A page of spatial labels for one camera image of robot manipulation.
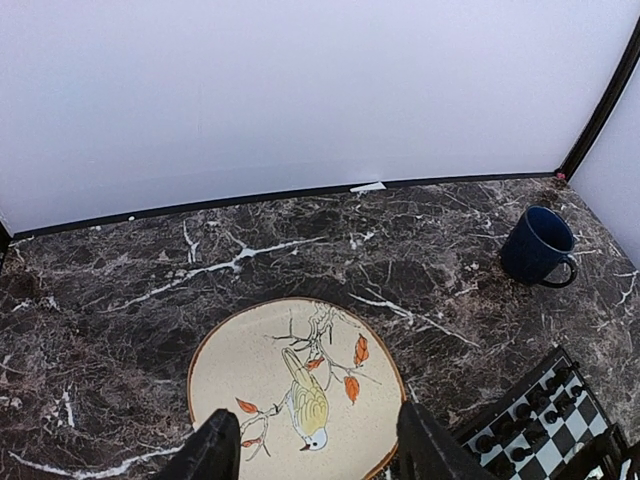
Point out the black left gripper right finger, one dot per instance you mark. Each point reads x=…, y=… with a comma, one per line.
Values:
x=426, y=450

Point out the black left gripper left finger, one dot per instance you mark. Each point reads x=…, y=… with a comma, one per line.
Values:
x=210, y=453

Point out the cream plate with bird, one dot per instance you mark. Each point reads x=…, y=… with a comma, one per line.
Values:
x=315, y=390

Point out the black and white chessboard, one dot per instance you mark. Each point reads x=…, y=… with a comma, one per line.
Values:
x=538, y=427

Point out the blue enamel mug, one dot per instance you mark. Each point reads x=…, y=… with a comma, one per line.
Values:
x=540, y=241

